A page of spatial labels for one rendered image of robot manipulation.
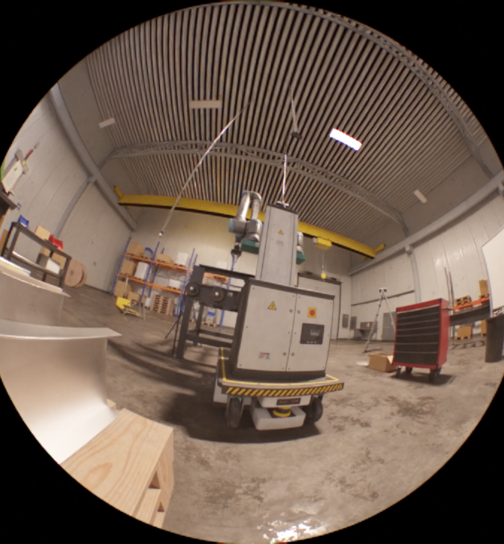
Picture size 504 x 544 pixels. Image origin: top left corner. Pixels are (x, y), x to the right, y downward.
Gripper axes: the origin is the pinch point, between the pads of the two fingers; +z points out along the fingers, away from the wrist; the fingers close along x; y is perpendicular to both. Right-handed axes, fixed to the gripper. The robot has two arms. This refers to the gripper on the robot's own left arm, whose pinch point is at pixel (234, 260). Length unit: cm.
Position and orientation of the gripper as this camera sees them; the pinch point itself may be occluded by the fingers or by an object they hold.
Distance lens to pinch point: 191.4
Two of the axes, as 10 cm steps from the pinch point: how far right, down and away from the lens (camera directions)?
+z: -1.6, 9.4, -3.1
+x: -9.8, -2.0, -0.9
